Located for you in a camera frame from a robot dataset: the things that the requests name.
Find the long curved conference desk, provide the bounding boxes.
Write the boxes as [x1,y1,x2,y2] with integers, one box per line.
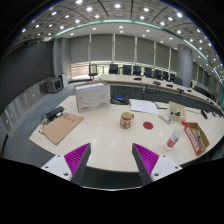
[94,73,224,116]

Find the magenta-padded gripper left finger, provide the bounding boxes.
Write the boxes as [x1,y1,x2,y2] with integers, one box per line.
[41,142,92,186]

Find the round ceiling lights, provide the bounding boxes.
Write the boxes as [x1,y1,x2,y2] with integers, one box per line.
[19,0,221,73]

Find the black power adapter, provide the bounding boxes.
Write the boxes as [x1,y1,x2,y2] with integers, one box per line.
[44,105,67,122]

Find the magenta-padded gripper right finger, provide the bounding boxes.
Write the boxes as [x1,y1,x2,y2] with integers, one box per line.
[131,142,184,187]

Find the red and cream patterned mug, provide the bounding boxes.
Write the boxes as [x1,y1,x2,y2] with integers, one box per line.
[119,111,135,130]

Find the white remote control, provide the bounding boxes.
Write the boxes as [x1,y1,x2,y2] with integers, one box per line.
[158,113,173,125]

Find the brown envelope with red print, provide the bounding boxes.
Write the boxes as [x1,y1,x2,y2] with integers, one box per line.
[38,112,85,146]

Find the white cardboard box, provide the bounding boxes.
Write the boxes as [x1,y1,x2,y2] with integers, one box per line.
[73,81,112,115]

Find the flat round red coaster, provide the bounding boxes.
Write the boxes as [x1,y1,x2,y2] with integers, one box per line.
[142,121,155,131]

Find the cream open cardboard box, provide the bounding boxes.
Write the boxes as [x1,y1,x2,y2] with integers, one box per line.
[168,100,188,123]

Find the grey box monitor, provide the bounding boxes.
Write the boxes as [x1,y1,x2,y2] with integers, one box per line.
[45,76,64,94]

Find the small grey-green block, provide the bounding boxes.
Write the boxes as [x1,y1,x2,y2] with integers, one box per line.
[195,129,203,143]

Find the white paper sheets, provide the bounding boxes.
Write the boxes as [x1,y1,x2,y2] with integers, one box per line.
[129,98,160,116]

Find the row of black office chairs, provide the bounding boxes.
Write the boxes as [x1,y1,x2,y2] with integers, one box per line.
[87,63,209,96]

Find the clear red-capped water bottle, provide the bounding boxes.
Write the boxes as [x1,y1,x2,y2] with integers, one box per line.
[165,119,188,152]

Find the brown box with red side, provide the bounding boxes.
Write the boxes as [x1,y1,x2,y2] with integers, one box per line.
[183,122,211,156]

